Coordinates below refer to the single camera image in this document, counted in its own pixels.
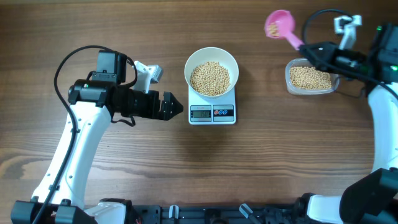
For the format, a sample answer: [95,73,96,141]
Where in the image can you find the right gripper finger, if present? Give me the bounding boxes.
[298,42,338,62]
[307,58,339,74]

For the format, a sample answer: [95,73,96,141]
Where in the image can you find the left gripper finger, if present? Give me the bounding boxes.
[163,91,183,108]
[160,107,183,121]

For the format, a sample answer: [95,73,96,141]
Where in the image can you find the pink plastic scoop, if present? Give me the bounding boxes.
[264,9,303,50]

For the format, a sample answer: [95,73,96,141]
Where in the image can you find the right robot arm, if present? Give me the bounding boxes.
[298,23,397,223]

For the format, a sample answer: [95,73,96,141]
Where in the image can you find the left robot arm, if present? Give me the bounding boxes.
[11,46,183,223]

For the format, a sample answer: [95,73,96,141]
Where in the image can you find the soybeans in bowl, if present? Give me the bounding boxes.
[189,62,231,96]

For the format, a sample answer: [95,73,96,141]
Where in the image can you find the white bowl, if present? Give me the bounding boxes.
[184,47,239,98]

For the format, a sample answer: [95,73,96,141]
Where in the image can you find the white digital kitchen scale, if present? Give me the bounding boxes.
[188,87,237,125]

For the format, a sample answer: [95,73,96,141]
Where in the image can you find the soybeans in container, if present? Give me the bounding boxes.
[289,67,332,90]

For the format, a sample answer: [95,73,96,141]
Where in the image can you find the clear plastic container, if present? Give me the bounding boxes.
[285,58,340,95]

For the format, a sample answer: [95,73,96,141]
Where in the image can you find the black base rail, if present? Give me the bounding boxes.
[126,203,315,224]

